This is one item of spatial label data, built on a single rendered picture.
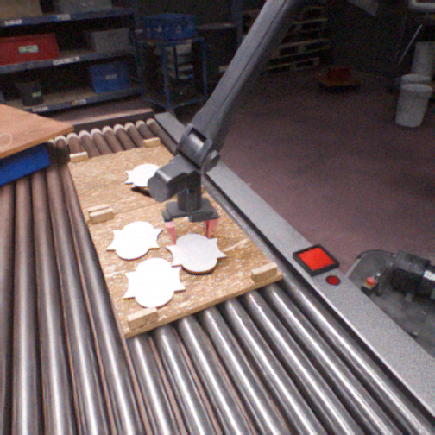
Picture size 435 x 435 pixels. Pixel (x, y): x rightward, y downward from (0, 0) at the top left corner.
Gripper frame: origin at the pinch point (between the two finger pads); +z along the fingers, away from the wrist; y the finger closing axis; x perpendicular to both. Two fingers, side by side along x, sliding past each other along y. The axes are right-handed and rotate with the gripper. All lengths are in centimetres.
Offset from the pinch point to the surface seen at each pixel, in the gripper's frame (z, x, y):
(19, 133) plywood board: -11, 65, -45
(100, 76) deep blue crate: 36, 454, -17
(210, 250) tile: 0.1, -5.9, 3.1
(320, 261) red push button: 1.4, -15.5, 26.4
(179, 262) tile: 0.1, -8.4, -4.5
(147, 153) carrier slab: -2, 57, -3
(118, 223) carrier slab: 1.2, 14.2, -16.6
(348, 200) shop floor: 81, 135, 148
